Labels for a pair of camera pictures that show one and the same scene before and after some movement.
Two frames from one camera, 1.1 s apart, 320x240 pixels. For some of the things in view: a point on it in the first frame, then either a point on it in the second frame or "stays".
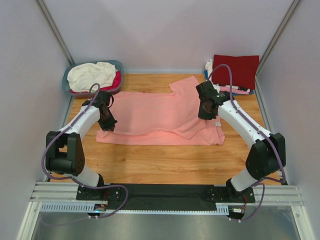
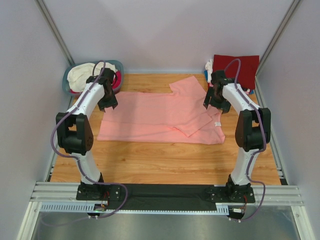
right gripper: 202,115 → 224,106
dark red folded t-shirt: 244,69 stays
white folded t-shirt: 209,67 stays
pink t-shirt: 161,118 stays
